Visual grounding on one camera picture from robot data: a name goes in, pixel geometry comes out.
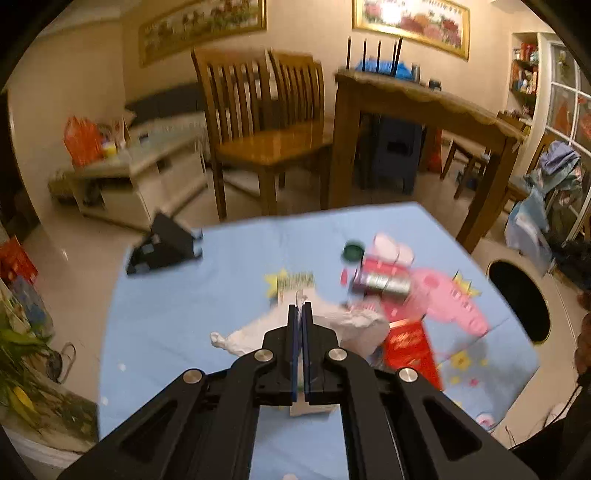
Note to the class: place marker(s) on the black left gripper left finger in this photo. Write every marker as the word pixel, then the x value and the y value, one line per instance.
pixel 200 426

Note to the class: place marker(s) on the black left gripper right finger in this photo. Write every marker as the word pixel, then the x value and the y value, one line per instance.
pixel 398 425

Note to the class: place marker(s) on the white tissue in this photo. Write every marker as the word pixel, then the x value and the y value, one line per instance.
pixel 360 326

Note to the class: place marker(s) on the red gift box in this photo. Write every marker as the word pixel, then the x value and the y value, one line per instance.
pixel 407 346

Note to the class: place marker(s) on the light blue cartoon tablecloth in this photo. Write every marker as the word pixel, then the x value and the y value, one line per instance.
pixel 160 324

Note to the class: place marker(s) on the green potted plant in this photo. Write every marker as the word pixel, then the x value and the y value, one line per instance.
pixel 31 402

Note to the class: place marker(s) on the green bottle cap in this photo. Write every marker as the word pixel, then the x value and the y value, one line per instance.
pixel 353 252

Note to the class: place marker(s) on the black phone stand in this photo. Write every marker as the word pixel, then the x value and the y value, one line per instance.
pixel 167 244

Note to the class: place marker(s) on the red box on floor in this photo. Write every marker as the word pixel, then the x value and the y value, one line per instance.
pixel 15 263

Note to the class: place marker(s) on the white low tv cabinet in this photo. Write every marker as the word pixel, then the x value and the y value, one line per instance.
pixel 161 170

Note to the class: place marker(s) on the blue plastic stool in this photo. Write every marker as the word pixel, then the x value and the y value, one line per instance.
pixel 392 150

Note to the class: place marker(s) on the wooden chair with clothes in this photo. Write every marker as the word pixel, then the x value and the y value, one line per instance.
pixel 556 175

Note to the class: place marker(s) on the orange plastic bag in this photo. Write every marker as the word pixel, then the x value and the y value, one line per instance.
pixel 83 141

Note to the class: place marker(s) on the wooden dining table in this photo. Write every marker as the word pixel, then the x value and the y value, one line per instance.
pixel 362 92

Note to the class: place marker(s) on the wooden chair front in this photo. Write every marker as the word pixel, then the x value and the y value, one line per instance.
pixel 241 110

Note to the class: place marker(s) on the wooden chair behind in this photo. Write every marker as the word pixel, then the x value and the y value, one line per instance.
pixel 300 88

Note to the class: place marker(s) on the black wifi router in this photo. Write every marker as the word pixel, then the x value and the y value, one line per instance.
pixel 394 68

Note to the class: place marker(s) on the white shelf with items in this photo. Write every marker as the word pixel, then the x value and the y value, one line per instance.
pixel 526 74

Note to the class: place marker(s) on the framed flower painting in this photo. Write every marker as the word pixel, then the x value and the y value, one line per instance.
pixel 444 25

